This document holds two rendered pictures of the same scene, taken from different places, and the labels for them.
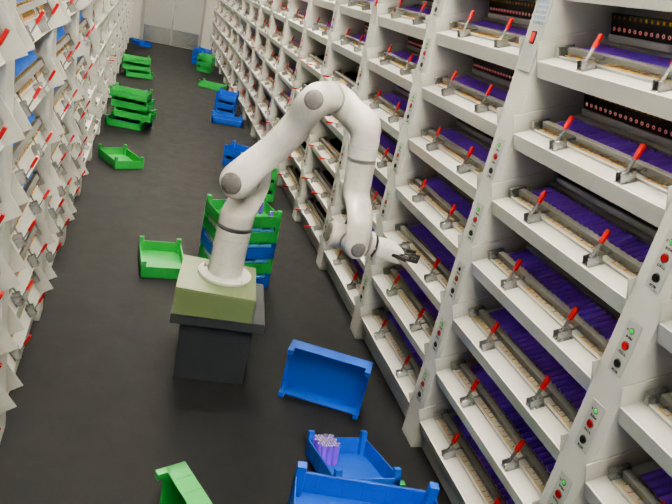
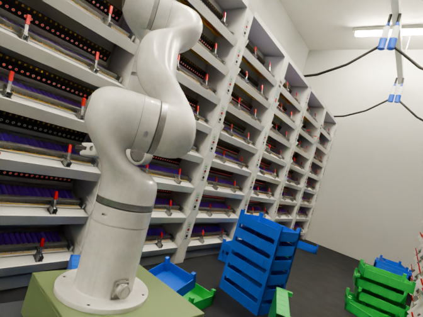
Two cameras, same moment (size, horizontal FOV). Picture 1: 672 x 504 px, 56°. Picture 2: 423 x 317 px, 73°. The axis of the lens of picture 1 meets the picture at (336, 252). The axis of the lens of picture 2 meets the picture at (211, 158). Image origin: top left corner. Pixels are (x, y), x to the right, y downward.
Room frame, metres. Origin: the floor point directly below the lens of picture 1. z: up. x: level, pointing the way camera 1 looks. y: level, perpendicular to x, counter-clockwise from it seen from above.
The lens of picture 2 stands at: (2.25, 0.96, 0.70)
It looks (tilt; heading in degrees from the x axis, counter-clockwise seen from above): 1 degrees up; 236
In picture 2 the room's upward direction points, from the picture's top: 16 degrees clockwise
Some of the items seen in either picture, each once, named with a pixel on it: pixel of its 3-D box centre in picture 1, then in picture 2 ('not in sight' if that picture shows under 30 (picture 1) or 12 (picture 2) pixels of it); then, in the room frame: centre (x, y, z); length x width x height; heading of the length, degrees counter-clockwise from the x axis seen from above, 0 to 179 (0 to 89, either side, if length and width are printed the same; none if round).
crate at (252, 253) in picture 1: (238, 242); not in sight; (2.75, 0.46, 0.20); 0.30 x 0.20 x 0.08; 123
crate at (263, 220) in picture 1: (243, 210); not in sight; (2.75, 0.46, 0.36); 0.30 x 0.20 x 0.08; 123
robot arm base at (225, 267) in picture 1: (229, 250); (113, 247); (2.03, 0.36, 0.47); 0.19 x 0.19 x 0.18
